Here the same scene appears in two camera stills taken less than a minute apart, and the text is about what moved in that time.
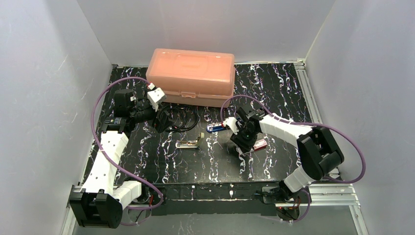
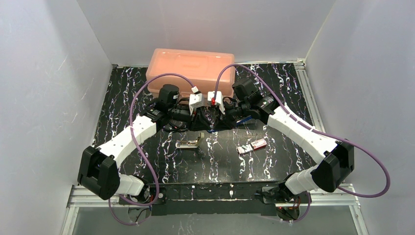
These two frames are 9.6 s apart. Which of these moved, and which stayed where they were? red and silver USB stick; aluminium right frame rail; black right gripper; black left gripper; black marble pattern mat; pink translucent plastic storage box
Moved: black right gripper; black left gripper
Stayed: aluminium right frame rail; pink translucent plastic storage box; black marble pattern mat; red and silver USB stick
